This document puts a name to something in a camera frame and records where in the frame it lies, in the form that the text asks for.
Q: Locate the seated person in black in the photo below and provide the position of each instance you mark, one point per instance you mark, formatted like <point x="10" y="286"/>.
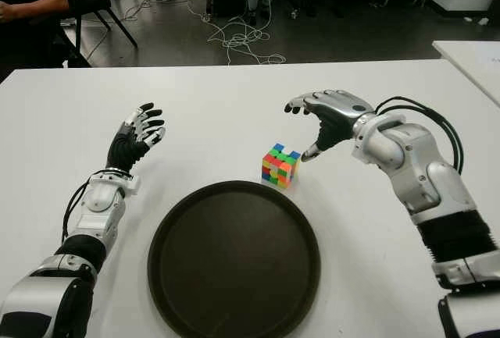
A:
<point x="23" y="33"/>

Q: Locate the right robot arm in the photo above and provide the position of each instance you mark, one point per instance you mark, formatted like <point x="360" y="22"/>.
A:
<point x="429" y="182"/>

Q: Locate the white side table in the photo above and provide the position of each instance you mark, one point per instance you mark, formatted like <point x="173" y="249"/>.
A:
<point x="474" y="65"/>

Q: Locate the multicoloured Rubik's cube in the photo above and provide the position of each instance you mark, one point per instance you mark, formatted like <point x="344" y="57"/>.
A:
<point x="279" y="168"/>

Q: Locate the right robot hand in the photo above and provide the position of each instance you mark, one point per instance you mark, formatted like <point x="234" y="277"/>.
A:
<point x="336" y="119"/>

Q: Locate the person's bare forearm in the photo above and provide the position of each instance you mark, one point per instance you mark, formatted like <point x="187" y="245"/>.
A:
<point x="39" y="6"/>

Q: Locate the dark brown round plate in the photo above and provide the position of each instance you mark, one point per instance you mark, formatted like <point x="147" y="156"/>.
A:
<point x="234" y="264"/>

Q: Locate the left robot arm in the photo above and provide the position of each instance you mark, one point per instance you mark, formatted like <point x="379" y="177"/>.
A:
<point x="95" y="213"/>

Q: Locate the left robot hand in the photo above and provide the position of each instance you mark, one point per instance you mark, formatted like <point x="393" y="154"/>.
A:
<point x="123" y="150"/>

